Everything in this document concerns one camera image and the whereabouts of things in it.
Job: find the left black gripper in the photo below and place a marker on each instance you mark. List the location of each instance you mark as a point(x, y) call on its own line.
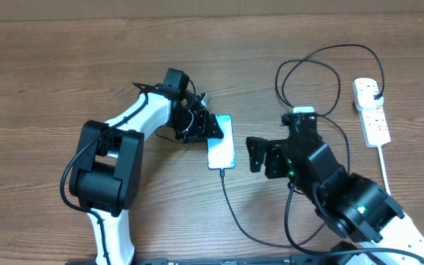
point(202, 128)

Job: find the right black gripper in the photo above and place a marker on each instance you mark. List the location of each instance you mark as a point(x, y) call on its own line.
point(277, 163)

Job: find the blue screen smartphone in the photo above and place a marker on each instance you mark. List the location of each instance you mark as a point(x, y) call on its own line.
point(221, 151)

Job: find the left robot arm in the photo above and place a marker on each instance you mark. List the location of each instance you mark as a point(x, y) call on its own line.
point(103, 177)

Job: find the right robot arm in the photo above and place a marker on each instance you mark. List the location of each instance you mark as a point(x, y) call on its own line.
point(352, 206)

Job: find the white charger adapter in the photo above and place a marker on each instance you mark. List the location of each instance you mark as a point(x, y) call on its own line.
point(367, 101)

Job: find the white power strip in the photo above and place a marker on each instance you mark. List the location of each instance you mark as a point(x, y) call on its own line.
point(373, 122)

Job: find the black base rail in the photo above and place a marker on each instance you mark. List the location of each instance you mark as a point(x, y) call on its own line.
point(292, 260)

